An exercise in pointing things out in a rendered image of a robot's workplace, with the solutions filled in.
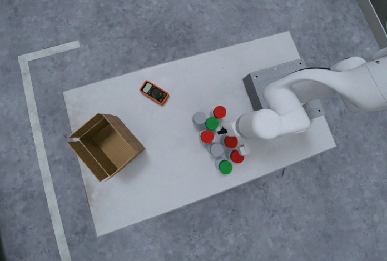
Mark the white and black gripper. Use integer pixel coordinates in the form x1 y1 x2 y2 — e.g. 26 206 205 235
217 119 240 137

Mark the red bottle cap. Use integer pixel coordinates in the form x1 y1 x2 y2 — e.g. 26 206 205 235
210 106 226 119
220 134 238 148
225 148 244 164
199 130 214 143

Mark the orange digital multimeter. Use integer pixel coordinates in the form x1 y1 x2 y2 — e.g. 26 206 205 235
140 80 169 105

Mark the open brown cardboard box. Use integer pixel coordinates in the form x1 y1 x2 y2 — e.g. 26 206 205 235
67 113 145 182

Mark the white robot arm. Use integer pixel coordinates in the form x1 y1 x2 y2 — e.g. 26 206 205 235
236 47 387 155

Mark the green bottle cap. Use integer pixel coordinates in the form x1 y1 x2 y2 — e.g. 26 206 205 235
202 117 219 130
215 157 232 174

